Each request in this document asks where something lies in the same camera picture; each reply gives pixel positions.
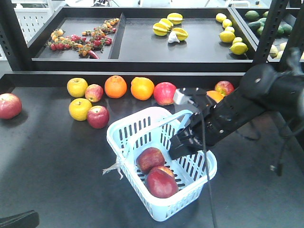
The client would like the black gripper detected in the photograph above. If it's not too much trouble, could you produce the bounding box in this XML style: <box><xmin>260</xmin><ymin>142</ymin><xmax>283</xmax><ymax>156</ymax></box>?
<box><xmin>169</xmin><ymin>87</ymin><xmax>228</xmax><ymax>160</ymax></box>

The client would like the black gripper finger basket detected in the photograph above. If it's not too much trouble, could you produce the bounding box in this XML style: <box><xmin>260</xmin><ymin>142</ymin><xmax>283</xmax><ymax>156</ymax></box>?
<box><xmin>0</xmin><ymin>210</ymin><xmax>39</xmax><ymax>228</ymax></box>

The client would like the red yellow apple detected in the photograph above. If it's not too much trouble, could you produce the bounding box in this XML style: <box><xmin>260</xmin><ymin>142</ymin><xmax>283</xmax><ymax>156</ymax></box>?
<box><xmin>136</xmin><ymin>147</ymin><xmax>165</xmax><ymax>174</ymax></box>

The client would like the light blue plastic basket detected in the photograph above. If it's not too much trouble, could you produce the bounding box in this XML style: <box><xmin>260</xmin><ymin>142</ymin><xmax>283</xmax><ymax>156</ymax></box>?
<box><xmin>107</xmin><ymin>107</ymin><xmax>217</xmax><ymax>221</ymax></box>

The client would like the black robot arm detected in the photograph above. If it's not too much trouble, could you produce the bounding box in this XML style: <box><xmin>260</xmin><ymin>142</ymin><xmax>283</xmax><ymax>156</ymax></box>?
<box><xmin>0</xmin><ymin>64</ymin><xmax>304</xmax><ymax>228</ymax></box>

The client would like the orange left of lemon-apple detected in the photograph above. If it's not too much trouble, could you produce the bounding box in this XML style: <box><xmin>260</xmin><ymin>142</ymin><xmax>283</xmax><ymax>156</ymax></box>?
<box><xmin>207</xmin><ymin>90</ymin><xmax>224</xmax><ymax>103</ymax></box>

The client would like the red apple at stand corner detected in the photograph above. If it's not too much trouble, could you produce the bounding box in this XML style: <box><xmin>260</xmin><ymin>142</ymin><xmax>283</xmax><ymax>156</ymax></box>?
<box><xmin>153</xmin><ymin>82</ymin><xmax>177</xmax><ymax>106</ymax></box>

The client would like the red apple behind oranges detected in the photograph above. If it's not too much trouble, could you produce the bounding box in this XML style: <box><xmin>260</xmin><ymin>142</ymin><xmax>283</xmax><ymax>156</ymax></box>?
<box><xmin>214</xmin><ymin>80</ymin><xmax>235</xmax><ymax>96</ymax></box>

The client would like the round orange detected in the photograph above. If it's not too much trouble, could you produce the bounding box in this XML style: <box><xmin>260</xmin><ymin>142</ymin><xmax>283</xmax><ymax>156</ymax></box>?
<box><xmin>131</xmin><ymin>77</ymin><xmax>154</xmax><ymax>101</ymax></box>

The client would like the crumpled plastic tie strip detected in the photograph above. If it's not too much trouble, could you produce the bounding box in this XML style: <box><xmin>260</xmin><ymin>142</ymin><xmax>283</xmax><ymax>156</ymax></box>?
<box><xmin>102</xmin><ymin>157</ymin><xmax>125</xmax><ymax>180</ymax></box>

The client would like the orange with knob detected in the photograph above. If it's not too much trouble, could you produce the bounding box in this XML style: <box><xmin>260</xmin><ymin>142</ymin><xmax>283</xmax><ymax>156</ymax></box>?
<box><xmin>104</xmin><ymin>75</ymin><xmax>127</xmax><ymax>99</ymax></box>

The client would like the dark red apple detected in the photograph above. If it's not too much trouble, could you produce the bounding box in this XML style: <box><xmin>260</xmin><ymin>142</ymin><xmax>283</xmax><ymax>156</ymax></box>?
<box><xmin>87</xmin><ymin>105</ymin><xmax>110</xmax><ymax>129</ymax></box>

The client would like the pink red apple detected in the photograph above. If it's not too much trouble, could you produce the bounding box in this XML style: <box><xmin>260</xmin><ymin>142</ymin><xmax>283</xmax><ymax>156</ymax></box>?
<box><xmin>85</xmin><ymin>84</ymin><xmax>104</xmax><ymax>103</ymax></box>

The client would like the large red apple far-left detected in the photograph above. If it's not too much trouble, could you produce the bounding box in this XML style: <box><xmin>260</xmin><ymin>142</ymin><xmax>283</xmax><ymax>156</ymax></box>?
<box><xmin>0</xmin><ymin>93</ymin><xmax>22</xmax><ymax>119</ymax></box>

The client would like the yellow apple lower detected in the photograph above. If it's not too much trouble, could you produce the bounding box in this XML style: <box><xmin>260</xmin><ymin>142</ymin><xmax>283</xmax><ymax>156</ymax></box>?
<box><xmin>68</xmin><ymin>98</ymin><xmax>92</xmax><ymax>121</ymax></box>

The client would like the yellow apple upper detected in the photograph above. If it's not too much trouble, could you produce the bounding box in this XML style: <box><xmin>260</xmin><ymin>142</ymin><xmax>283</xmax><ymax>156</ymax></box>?
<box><xmin>66</xmin><ymin>77</ymin><xmax>88</xmax><ymax>98</ymax></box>

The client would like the black upper shelf tray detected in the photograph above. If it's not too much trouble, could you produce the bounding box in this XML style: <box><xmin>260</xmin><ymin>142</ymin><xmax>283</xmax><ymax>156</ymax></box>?
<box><xmin>28</xmin><ymin>6</ymin><xmax>270</xmax><ymax>72</ymax></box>

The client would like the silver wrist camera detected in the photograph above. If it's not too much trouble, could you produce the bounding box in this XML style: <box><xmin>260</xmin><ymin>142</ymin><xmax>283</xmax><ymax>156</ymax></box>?
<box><xmin>173</xmin><ymin>88</ymin><xmax>190</xmax><ymax>105</ymax></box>

